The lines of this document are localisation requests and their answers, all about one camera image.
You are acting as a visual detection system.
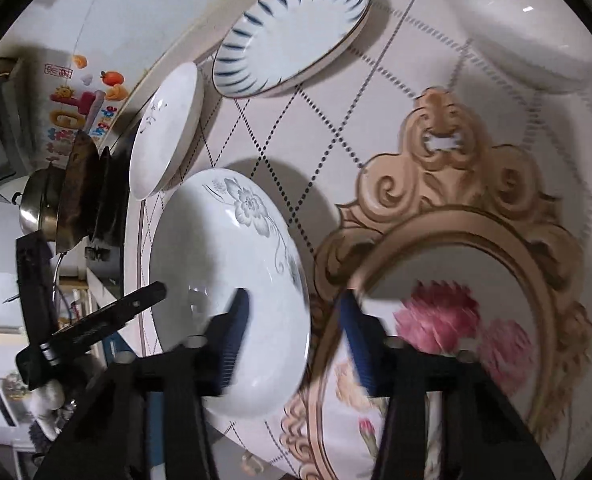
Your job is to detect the dark frying pan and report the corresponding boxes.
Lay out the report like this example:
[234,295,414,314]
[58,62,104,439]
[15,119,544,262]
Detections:
[55,130,101,254]

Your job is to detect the plain white bowl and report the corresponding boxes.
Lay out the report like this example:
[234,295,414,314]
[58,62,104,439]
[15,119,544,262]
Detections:
[445,0,592,93]

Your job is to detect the white plate grey flower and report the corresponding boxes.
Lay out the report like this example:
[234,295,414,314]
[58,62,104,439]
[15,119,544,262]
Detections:
[149,168,311,419]

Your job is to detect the stainless steel pot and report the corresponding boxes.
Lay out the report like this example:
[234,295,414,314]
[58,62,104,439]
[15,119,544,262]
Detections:
[12,164,65,242]

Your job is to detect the black induction cooktop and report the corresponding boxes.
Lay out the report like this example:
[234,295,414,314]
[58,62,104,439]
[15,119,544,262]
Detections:
[84,148,129,262]

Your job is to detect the ornate floral placemat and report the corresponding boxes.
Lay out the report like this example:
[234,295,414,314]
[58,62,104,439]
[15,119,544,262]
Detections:
[281,88,592,479]

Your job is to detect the white plate small sprig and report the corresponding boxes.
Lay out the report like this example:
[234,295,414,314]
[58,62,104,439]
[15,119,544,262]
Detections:
[129,62,204,202]

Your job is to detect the colourful wall sticker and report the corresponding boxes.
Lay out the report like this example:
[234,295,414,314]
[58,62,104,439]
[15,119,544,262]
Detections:
[36,53,130,167]

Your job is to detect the blue striped white plate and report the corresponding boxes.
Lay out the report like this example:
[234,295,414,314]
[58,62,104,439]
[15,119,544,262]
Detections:
[212,0,372,100]

